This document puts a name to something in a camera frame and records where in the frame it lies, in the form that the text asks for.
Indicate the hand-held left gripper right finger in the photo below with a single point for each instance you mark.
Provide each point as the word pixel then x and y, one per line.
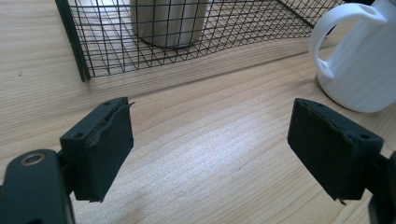
pixel 333 149

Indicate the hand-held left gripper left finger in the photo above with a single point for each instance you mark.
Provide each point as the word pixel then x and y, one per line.
pixel 102 149

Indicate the white mug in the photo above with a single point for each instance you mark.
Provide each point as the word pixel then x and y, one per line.
pixel 361 62

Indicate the stainless steel tumbler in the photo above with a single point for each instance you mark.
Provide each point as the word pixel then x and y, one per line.
pixel 169 21

